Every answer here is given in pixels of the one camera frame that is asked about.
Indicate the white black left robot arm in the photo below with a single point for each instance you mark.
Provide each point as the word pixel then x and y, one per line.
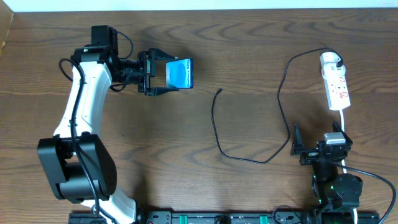
pixel 77 165

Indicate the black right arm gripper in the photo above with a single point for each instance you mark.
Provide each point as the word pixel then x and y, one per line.
pixel 316 152

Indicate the white USB charger plug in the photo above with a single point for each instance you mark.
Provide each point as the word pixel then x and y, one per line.
pixel 331 60

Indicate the white power strip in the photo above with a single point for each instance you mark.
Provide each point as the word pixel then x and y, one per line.
pixel 335 85

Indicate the black mounting rail base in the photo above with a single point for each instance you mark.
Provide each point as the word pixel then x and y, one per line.
pixel 285 217

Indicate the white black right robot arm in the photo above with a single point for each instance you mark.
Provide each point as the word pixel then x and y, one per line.
pixel 338 193

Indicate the blue screen Galaxy smartphone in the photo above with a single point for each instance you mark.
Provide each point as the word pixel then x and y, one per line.
pixel 179 74

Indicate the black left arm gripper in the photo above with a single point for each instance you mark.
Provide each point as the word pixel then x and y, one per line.
pixel 147 71

